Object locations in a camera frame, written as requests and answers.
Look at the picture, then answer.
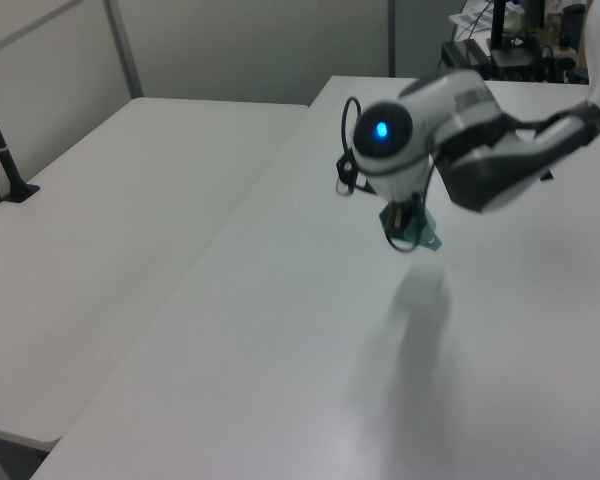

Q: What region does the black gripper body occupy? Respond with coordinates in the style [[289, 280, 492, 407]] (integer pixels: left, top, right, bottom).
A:
[[387, 192, 426, 236]]

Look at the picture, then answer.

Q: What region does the black monitor stand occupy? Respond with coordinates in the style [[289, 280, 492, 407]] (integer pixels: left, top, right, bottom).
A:
[[487, 0, 535, 69]]

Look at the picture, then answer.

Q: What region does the white side table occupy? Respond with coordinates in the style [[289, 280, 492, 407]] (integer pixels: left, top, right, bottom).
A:
[[0, 96, 311, 446]]

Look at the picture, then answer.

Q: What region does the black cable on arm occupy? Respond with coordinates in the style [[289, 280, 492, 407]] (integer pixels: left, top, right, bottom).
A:
[[335, 96, 436, 253]]

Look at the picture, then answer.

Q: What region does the grey partition frame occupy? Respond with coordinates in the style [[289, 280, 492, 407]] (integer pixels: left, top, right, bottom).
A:
[[0, 0, 145, 100]]

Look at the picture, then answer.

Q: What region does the black camera pole with foot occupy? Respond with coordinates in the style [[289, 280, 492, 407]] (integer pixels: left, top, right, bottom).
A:
[[0, 74, 42, 204]]

